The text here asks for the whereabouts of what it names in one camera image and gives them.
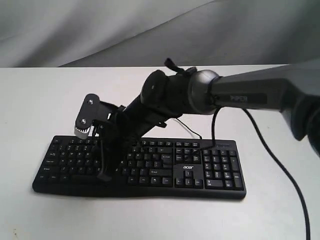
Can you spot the black acer keyboard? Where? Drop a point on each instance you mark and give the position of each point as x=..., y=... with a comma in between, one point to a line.
x=152, y=167

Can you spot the grey backdrop cloth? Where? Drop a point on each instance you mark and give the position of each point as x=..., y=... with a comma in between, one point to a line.
x=143, y=33

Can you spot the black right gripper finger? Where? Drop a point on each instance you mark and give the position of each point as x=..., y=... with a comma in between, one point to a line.
x=112, y=156

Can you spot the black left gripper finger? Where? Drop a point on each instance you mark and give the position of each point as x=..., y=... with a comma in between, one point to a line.
x=98, y=155

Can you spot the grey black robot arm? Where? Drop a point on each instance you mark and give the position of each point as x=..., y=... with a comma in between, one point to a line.
x=293, y=90

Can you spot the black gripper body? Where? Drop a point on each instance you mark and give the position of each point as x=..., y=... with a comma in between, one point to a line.
x=116, y=129

